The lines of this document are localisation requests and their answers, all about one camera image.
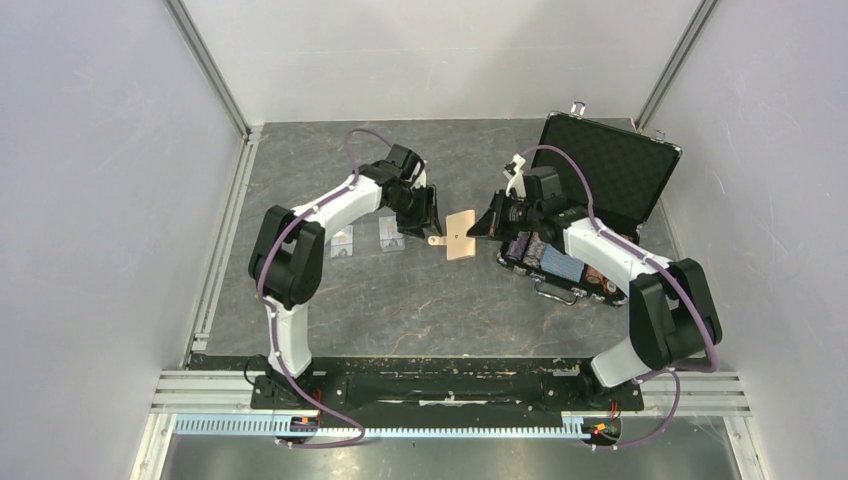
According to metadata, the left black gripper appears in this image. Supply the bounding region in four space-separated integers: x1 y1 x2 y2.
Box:
385 183 442 240

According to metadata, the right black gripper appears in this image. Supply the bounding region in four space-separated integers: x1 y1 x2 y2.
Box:
469 189 542 242

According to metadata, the tan leather card holder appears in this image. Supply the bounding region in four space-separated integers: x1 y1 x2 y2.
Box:
427 209 476 261

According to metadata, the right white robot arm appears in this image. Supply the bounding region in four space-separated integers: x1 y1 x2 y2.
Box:
467 167 722 408

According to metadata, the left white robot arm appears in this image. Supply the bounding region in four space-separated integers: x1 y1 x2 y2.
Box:
248 144 443 408

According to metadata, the black poker chip case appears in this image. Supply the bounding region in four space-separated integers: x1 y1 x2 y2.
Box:
497 102 682 307

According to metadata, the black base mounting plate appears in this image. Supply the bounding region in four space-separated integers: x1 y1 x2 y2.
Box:
250 370 645 412

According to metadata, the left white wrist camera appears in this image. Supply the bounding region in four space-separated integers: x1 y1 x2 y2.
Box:
412 160 427 189

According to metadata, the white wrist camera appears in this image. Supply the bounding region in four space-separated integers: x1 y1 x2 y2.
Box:
412 160 427 189
504 154 526 199

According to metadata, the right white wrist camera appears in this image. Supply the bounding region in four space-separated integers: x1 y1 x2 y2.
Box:
504 154 526 199

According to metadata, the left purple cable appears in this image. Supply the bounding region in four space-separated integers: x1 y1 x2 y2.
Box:
254 128 367 450

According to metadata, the purple cable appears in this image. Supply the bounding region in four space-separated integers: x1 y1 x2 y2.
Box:
519 144 721 452
254 128 367 450

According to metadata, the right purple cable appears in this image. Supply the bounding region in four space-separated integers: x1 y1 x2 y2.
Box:
519 144 721 452

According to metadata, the aluminium front frame rail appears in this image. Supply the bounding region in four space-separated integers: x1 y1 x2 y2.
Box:
131 371 770 479

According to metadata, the left aluminium corner post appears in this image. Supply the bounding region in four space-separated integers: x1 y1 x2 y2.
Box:
164 0 252 139

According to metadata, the aluminium corner post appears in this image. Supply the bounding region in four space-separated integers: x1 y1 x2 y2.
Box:
164 0 252 139
633 0 720 133

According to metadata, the right aluminium corner post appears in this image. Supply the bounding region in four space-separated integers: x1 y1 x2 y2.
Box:
633 0 720 133

